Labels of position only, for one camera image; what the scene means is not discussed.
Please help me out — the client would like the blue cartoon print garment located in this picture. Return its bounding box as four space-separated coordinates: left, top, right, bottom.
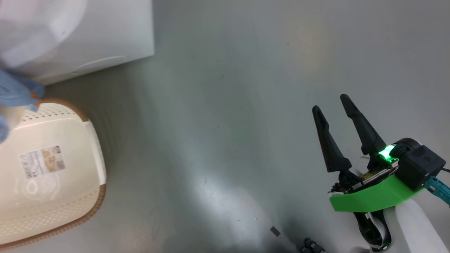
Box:
0 69 45 143

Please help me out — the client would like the basket product sticker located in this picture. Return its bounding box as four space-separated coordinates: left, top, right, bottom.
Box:
19 145 66 179

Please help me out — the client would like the round white filter cover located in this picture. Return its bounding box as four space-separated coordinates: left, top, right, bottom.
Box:
75 55 129 71

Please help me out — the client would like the cream perforated laundry basket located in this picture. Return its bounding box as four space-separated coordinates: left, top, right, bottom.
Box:
0 99 107 251

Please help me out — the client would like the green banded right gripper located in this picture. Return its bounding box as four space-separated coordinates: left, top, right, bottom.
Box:
312 93 424 213

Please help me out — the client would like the white washing machine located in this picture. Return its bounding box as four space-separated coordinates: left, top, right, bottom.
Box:
0 0 155 86

